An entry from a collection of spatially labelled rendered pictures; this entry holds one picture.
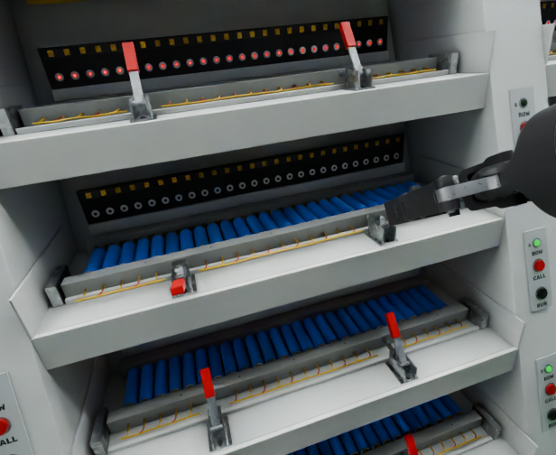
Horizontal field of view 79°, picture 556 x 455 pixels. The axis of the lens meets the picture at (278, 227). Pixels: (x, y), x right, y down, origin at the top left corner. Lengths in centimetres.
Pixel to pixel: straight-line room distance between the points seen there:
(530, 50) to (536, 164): 39
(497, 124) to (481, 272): 23
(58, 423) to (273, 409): 25
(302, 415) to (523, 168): 39
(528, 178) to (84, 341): 43
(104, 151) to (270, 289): 24
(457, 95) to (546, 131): 30
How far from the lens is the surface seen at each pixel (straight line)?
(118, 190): 56
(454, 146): 62
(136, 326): 43
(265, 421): 51
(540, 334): 67
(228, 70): 60
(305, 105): 43
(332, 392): 53
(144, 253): 49
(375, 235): 48
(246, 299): 42
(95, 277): 46
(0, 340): 46
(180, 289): 35
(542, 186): 25
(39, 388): 47
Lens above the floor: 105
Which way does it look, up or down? 7 degrees down
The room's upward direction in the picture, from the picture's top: 11 degrees counter-clockwise
